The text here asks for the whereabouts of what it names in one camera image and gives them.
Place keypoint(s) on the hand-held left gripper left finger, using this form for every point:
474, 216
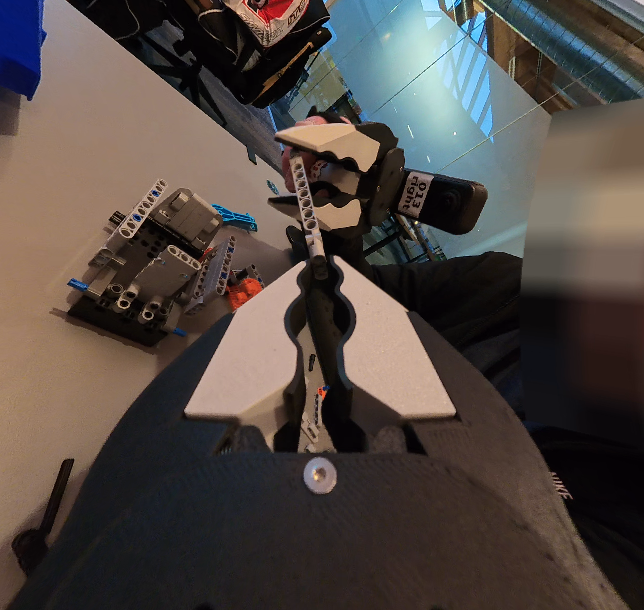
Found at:
242, 369

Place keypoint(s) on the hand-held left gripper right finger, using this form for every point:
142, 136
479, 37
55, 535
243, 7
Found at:
403, 369

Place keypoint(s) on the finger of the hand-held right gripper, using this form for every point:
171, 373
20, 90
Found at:
327, 139
327, 208

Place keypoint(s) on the thin white studded beam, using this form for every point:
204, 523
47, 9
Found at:
305, 208

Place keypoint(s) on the grey building kit robot assembly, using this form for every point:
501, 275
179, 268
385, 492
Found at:
151, 258

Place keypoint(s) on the blue plastic bin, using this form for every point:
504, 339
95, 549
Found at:
20, 27

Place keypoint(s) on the black office chair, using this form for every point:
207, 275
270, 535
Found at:
282, 67

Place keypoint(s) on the blue curved building piece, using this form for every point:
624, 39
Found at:
233, 216

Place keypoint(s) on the grey studded beam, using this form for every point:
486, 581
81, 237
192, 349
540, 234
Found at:
213, 273

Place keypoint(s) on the black rod-shaped tool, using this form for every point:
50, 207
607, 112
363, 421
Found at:
45, 525

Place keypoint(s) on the silver ventilation duct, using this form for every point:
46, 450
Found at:
564, 27

